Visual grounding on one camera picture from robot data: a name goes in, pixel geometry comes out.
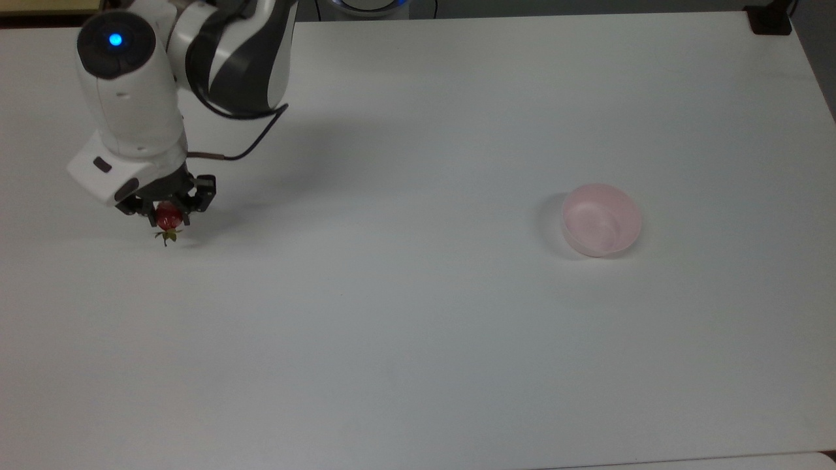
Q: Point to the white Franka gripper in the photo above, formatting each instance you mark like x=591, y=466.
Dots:
x=124, y=173

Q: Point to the red strawberry with green leaves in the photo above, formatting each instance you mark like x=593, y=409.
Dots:
x=168, y=217

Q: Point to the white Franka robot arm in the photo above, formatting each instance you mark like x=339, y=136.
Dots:
x=196, y=59

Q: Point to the pink plastic bowl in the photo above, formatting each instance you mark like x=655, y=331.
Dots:
x=601, y=219

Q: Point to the light wooden furniture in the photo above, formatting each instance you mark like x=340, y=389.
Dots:
x=46, y=6

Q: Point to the white adjacent table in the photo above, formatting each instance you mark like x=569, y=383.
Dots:
x=705, y=462

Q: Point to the black table clamp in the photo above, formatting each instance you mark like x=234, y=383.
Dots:
x=769, y=18

